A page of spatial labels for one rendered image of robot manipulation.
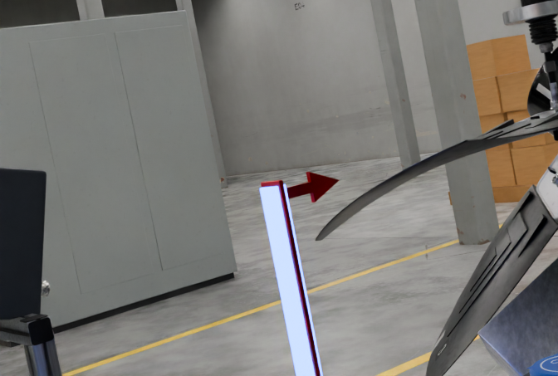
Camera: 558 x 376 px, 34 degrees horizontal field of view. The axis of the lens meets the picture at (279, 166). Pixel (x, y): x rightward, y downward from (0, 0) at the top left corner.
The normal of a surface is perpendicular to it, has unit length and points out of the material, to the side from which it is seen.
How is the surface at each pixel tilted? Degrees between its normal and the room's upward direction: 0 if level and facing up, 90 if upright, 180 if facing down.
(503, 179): 90
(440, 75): 90
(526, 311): 55
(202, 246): 90
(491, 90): 90
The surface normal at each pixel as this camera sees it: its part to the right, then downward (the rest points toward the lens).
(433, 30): -0.79, 0.18
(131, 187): 0.58, -0.07
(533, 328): -0.36, -0.47
